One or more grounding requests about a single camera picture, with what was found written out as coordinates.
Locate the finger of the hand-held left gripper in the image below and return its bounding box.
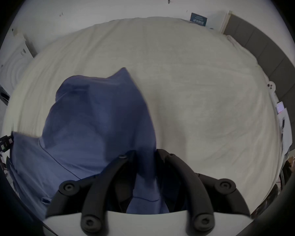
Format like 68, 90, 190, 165
0, 131, 14, 152

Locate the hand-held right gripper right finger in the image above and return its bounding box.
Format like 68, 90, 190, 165
155, 148, 251, 233

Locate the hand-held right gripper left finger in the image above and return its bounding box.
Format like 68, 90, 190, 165
46, 151, 136, 234

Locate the dark blue shirt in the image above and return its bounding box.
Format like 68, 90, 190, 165
9, 67, 187, 221

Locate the white washing machine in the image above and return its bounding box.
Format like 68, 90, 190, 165
0, 29, 38, 88

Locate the white flat box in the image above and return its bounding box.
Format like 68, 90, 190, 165
275, 101, 292, 155

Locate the grey padded headboard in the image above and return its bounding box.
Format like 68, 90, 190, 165
222, 13, 295, 157

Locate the blue printed sign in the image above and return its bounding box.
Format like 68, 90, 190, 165
190, 12, 208, 26

